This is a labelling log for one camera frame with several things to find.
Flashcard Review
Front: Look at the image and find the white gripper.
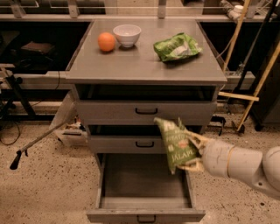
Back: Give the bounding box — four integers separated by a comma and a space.
178, 130, 235, 177

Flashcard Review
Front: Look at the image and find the light green chip bag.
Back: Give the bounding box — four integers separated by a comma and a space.
153, 32, 202, 62

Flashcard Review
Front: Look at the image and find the grey top drawer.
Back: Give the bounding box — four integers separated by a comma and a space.
74, 84, 218, 126

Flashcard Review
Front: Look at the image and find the green jalapeno chip bag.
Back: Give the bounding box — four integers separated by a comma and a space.
154, 117, 200, 174

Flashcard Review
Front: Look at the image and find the orange fruit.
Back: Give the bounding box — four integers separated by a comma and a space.
98, 32, 116, 52

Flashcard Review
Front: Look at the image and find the grey drawer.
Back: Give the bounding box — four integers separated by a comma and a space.
88, 125, 165, 154
74, 84, 218, 126
87, 154, 205, 224

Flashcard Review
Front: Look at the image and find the white bowl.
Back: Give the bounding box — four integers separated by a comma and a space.
113, 24, 142, 47

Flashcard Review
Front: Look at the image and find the clear plastic storage box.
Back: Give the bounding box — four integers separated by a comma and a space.
49, 91, 88, 146

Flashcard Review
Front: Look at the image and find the grey bottom drawer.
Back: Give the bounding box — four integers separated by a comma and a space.
87, 154, 205, 224

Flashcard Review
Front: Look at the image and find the dark box on shelf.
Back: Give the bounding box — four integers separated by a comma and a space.
20, 41, 54, 55

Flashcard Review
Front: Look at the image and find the grey middle drawer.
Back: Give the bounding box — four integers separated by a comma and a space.
88, 125, 165, 154

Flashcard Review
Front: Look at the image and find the grey drawer cabinet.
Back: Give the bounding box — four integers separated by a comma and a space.
66, 18, 227, 165

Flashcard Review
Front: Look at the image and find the grey stick with black handle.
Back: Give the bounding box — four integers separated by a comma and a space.
10, 122, 66, 170

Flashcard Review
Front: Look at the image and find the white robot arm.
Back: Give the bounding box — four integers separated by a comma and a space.
184, 130, 280, 200

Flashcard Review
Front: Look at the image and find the wooden easel frame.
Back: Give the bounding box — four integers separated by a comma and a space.
218, 0, 280, 133

